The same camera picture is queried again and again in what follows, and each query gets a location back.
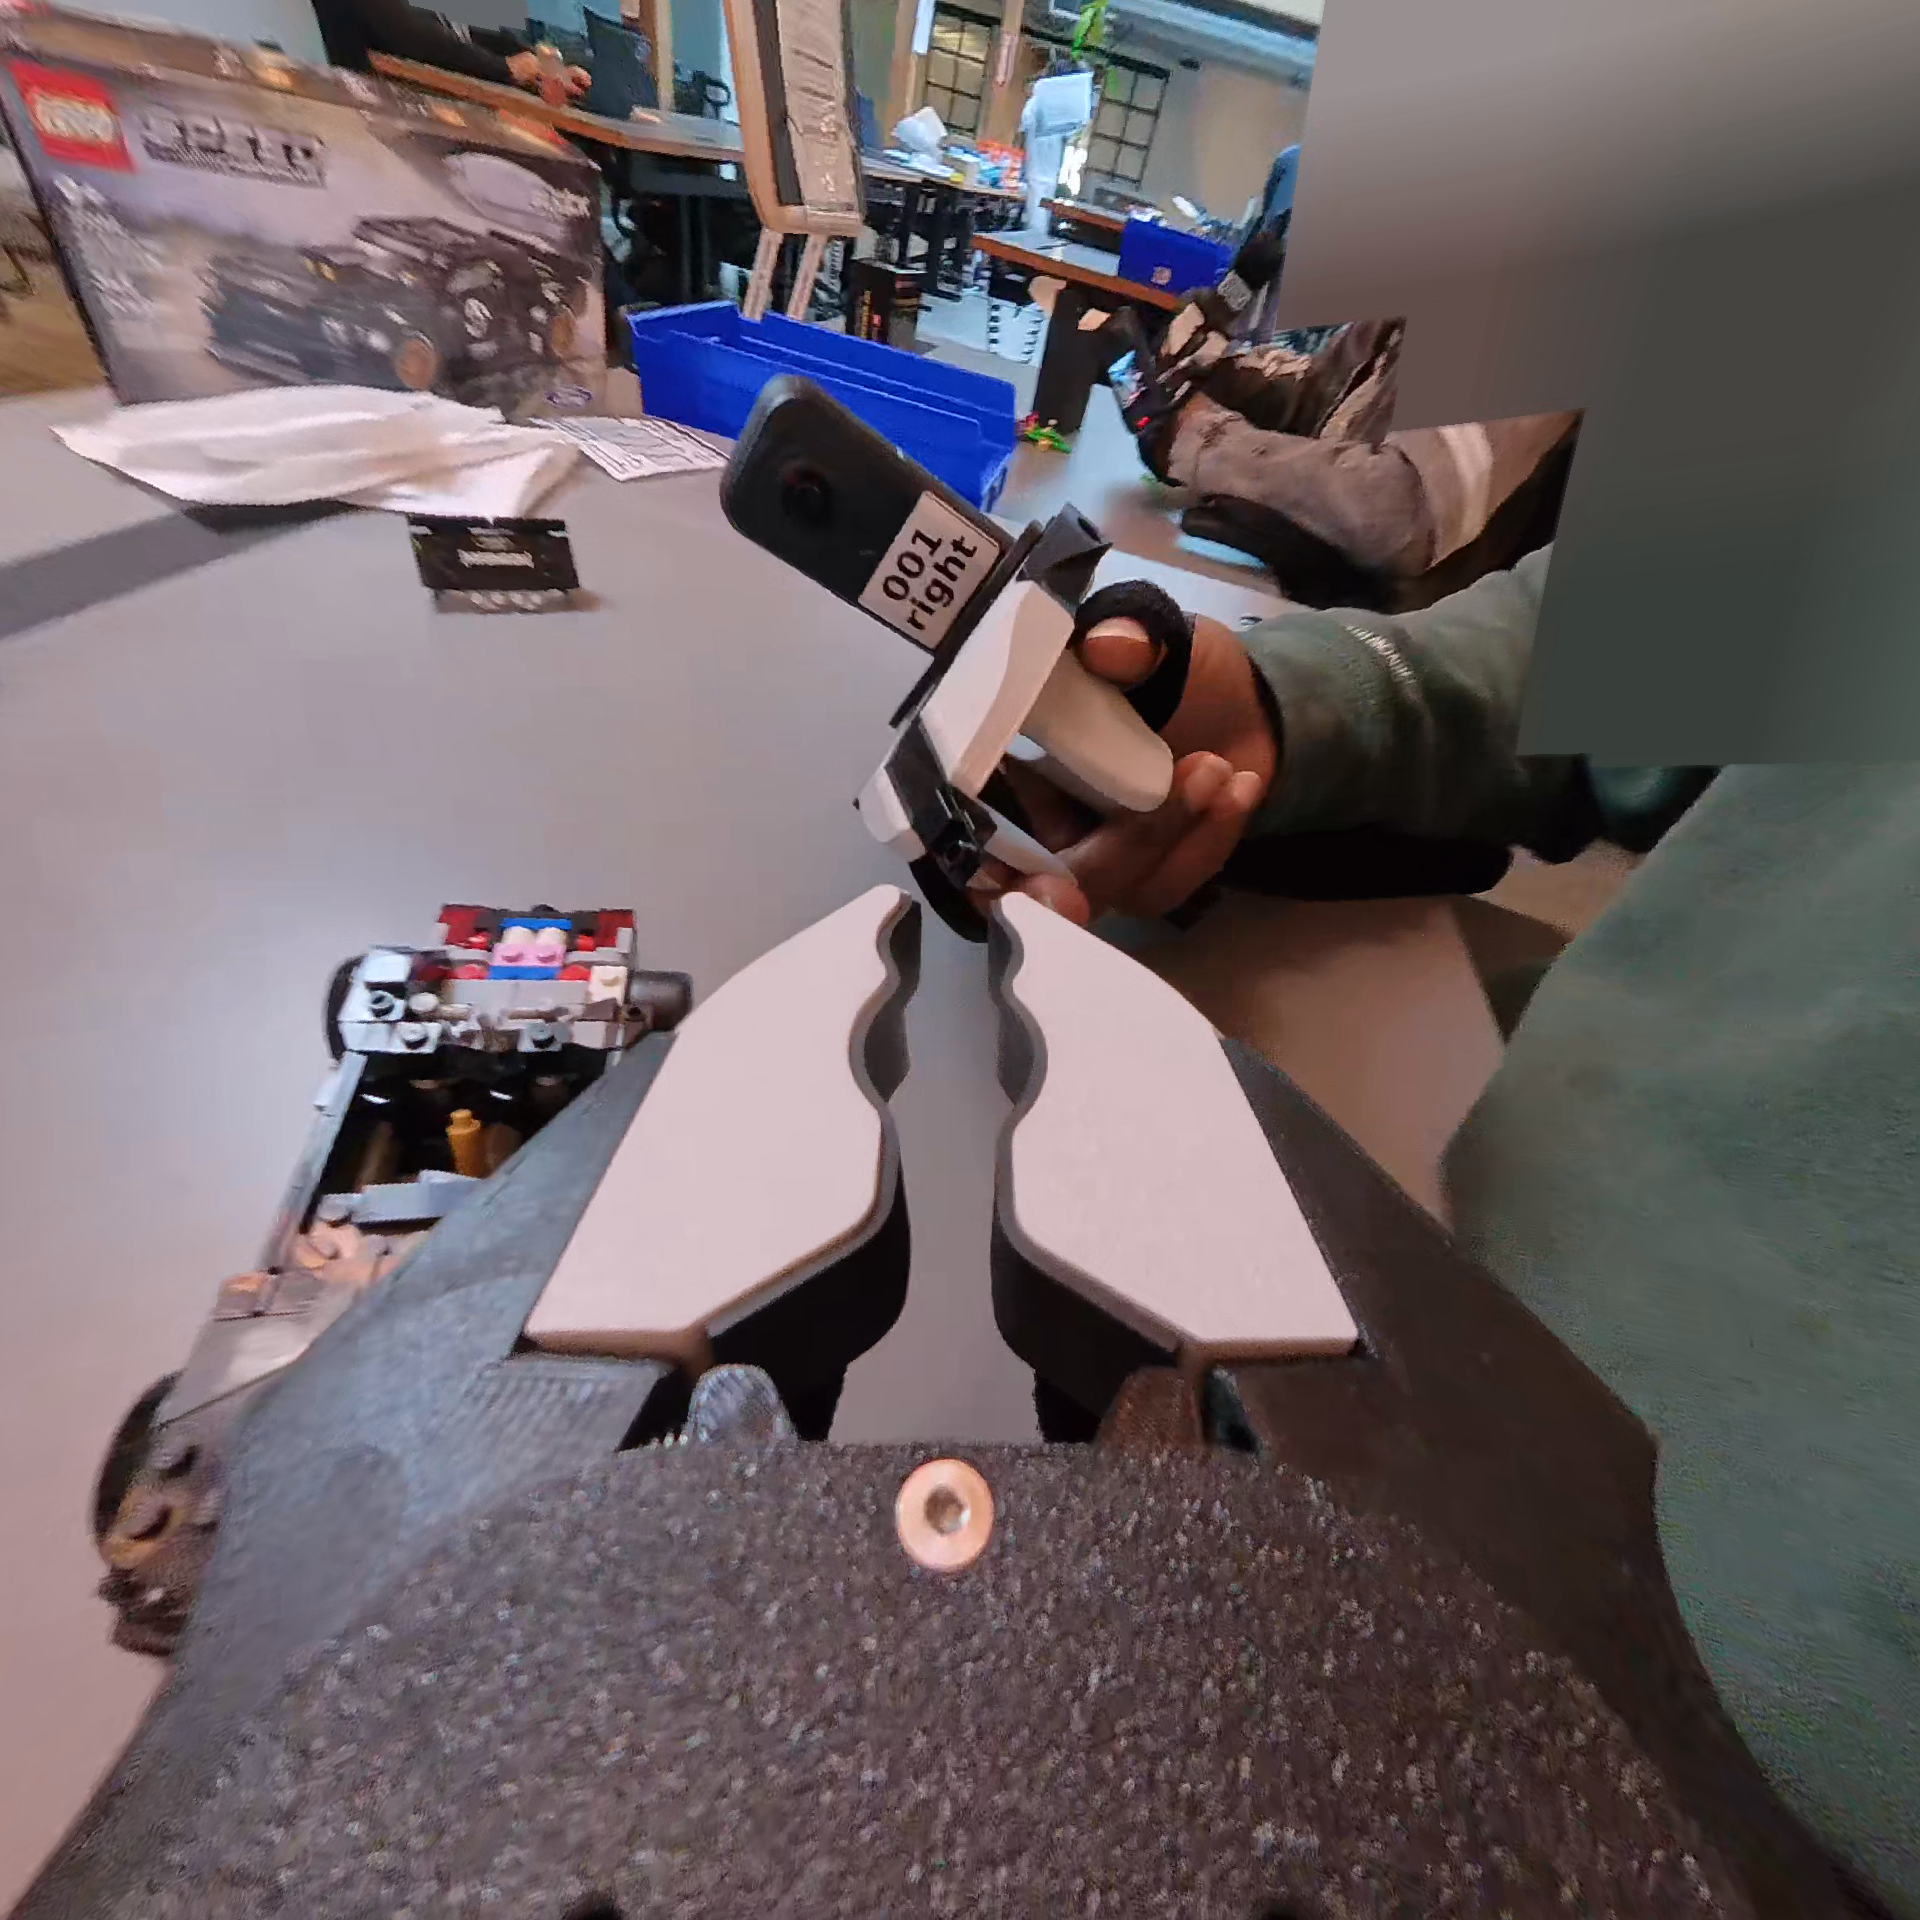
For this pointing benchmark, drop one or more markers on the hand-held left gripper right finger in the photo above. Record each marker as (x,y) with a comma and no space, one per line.
(1169,1186)

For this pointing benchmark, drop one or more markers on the black lego roof panel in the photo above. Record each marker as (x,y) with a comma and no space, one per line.
(493,559)

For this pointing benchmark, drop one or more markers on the person's right hand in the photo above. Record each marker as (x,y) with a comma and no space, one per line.
(1216,782)

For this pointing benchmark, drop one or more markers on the black wrist rest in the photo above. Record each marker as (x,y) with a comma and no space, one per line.
(1348,873)

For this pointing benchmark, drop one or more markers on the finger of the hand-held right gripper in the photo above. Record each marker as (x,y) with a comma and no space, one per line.
(892,805)
(1019,672)

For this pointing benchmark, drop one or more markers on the printed white paper sheet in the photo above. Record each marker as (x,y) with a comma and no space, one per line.
(638,446)

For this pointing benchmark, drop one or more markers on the blue plastic bin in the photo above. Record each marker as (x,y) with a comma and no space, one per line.
(1174,254)
(839,389)

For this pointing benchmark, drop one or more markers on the small green lego piece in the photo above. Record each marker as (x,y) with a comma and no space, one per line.
(1047,434)

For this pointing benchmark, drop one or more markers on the crumpled white paper bag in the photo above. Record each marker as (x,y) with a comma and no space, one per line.
(330,443)

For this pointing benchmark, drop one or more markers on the wooden framed sign board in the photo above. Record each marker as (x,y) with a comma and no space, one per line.
(805,118)

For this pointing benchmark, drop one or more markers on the lego set box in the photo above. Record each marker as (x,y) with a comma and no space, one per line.
(330,238)

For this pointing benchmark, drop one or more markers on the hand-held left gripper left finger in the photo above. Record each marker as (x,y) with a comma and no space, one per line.
(737,1171)

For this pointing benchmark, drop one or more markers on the person's right forearm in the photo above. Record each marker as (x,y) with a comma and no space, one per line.
(1396,705)

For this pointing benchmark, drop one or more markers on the black lego car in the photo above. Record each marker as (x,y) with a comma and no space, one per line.
(451,1049)

